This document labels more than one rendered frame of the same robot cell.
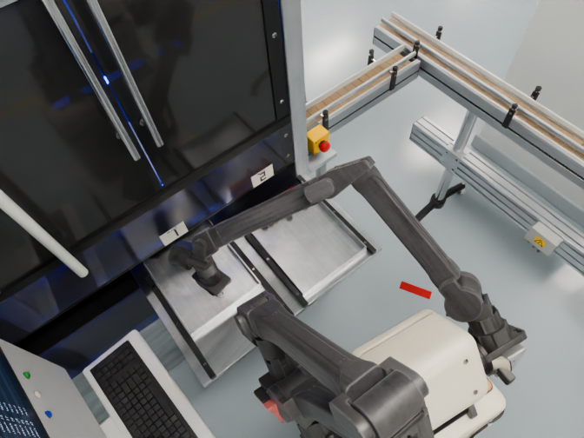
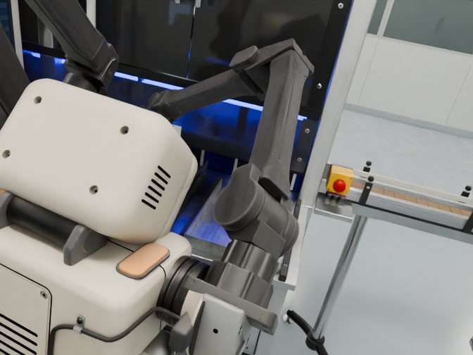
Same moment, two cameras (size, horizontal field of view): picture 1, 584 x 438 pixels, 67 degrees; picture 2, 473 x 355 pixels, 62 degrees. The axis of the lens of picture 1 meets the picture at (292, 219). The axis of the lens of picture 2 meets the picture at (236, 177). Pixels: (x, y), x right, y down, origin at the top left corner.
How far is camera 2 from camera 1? 0.91 m
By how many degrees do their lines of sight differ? 42
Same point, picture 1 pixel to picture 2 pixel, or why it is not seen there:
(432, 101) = not seen: outside the picture
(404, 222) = (276, 105)
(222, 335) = not seen: hidden behind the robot
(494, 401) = (110, 282)
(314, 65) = (441, 264)
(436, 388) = (67, 125)
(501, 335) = (238, 276)
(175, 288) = not seen: hidden behind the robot
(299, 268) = (210, 232)
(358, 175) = (279, 50)
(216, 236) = (167, 95)
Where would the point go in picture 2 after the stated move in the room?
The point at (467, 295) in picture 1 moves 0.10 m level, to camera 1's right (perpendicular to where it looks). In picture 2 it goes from (250, 185) to (310, 224)
